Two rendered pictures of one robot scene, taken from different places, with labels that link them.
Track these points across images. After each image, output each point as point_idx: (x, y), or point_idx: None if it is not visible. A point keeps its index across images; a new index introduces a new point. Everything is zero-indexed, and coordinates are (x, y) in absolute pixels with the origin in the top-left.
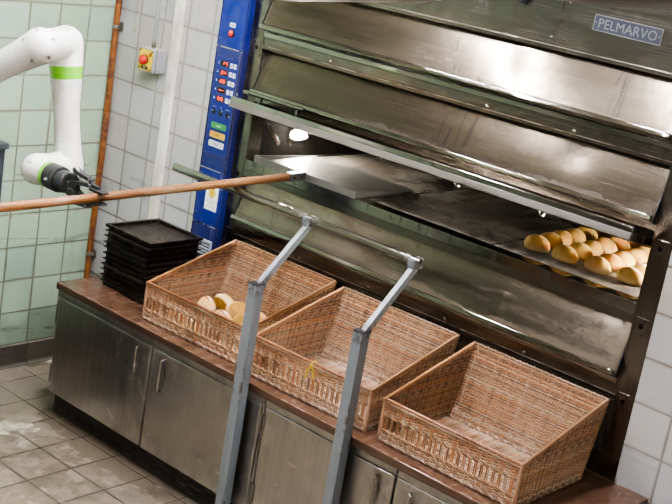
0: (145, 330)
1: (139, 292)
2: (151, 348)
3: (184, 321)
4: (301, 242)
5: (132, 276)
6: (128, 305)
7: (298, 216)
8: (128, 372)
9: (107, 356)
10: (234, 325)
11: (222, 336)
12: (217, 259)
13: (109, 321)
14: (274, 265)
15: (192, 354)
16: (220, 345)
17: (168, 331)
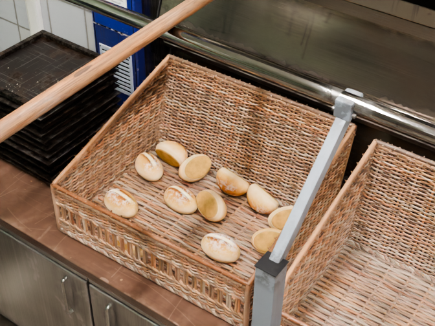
0: (69, 262)
1: (44, 173)
2: (85, 284)
3: (129, 248)
4: (287, 68)
5: (26, 149)
6: (32, 198)
7: (322, 96)
8: (59, 301)
9: (22, 274)
10: (221, 275)
11: (200, 283)
12: (148, 95)
13: (10, 233)
14: (298, 218)
15: (156, 314)
16: (200, 294)
17: (105, 255)
